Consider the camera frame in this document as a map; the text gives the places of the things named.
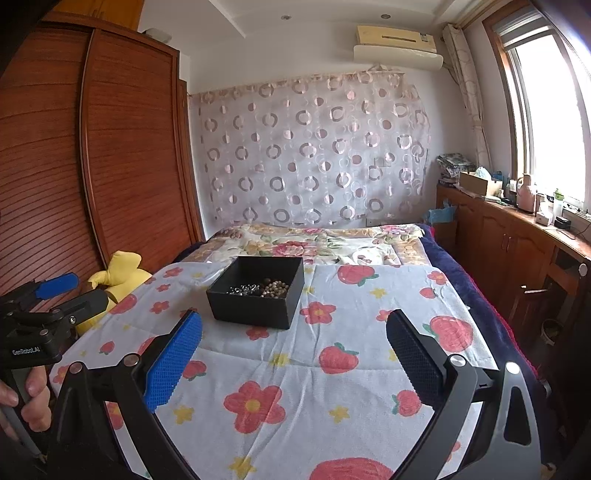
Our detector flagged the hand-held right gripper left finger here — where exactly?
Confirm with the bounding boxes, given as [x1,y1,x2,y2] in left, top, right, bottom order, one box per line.
[46,310,203,480]

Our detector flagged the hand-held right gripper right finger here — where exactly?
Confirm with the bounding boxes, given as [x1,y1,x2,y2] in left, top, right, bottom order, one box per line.
[385,309,542,480]

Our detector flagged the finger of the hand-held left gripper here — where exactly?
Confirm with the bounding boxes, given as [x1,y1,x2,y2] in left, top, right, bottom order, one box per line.
[8,288,110,334]
[0,272,79,311]

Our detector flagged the black jewelry box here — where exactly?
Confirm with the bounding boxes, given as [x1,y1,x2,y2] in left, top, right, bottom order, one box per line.
[206,256,305,330]

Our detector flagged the brown wooden bead bracelet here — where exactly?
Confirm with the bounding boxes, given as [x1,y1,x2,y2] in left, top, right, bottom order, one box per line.
[259,276,293,299]

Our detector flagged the person's left hand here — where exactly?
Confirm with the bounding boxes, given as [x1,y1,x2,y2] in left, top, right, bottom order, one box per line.
[0,369,51,432]

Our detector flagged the yellow plush toy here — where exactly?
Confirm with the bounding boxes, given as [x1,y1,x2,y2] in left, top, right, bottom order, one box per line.
[75,251,154,336]

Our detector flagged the strawberry print bedsheet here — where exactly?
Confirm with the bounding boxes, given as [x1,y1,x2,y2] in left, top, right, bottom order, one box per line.
[48,262,509,480]

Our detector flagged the wooden slatted wardrobe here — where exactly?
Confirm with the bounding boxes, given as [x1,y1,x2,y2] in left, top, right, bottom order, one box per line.
[0,13,206,319]

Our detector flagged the wooden chair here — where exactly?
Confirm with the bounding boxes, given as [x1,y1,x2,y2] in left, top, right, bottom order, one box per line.
[507,258,575,348]

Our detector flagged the blue plastic bag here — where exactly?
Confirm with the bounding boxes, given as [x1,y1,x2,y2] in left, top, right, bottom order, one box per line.
[427,202,458,225]

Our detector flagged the long wooden cabinet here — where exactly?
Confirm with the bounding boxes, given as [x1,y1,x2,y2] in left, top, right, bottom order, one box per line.
[436,184,591,370]

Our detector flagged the floral quilt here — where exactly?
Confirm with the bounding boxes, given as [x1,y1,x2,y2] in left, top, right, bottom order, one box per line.
[203,223,426,267]

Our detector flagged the cardboard tissue box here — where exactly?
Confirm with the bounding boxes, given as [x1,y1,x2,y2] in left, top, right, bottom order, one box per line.
[459,167,504,199]

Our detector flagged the stack of folded cloth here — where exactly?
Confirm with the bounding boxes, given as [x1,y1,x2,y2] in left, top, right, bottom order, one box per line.
[437,153,476,184]

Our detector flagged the pink kettle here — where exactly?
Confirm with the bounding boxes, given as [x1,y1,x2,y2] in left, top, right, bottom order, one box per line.
[516,174,537,213]

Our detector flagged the sheer circle-print curtain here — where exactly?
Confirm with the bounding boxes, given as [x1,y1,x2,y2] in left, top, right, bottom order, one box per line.
[188,71,433,228]

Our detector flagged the beige window curtain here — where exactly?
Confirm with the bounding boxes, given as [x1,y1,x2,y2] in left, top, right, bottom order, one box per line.
[442,23,493,172]

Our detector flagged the window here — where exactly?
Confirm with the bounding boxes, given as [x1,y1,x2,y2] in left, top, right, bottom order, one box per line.
[482,0,591,209]

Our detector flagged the wall air conditioner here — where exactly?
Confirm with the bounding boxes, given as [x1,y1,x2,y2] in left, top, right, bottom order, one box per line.
[353,25,445,71]

